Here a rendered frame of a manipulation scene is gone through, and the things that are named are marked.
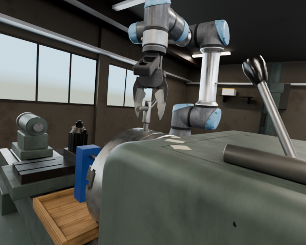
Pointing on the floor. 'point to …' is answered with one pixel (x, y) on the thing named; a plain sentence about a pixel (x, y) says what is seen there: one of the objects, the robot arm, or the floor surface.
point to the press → (277, 87)
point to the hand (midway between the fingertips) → (148, 115)
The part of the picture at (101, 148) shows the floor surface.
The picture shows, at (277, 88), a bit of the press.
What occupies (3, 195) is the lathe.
